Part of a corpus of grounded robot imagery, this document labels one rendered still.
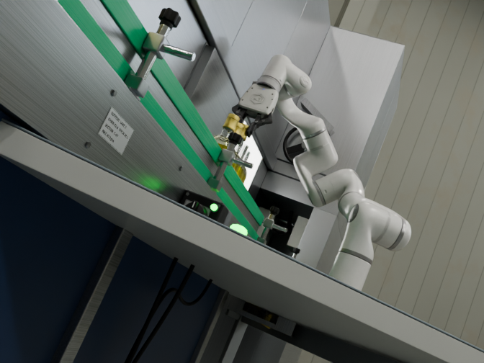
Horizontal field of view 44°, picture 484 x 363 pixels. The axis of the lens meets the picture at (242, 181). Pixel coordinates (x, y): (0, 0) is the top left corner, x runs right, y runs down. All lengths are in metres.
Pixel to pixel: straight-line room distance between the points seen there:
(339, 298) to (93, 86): 0.39
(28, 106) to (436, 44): 6.61
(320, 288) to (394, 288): 5.77
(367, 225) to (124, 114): 0.95
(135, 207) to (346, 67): 2.35
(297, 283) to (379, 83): 2.24
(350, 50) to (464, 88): 4.32
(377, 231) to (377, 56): 1.47
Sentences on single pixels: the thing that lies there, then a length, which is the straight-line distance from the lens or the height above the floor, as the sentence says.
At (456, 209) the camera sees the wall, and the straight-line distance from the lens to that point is 6.95.
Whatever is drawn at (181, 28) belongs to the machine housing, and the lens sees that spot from 1.58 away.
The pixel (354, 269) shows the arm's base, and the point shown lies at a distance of 1.61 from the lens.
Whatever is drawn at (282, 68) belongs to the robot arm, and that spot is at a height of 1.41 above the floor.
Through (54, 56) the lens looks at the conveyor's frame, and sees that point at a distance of 0.68.
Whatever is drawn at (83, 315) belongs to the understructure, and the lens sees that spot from 0.96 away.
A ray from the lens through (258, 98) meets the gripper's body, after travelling 1.81.
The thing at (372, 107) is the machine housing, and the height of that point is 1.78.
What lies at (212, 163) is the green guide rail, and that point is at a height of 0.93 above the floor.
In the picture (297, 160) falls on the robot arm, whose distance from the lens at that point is 1.96.
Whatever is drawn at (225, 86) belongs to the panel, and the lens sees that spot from 1.88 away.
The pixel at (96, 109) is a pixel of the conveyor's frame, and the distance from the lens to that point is 0.76.
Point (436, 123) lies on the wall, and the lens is 6.90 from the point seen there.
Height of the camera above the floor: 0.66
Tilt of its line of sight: 12 degrees up
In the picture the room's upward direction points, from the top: 24 degrees clockwise
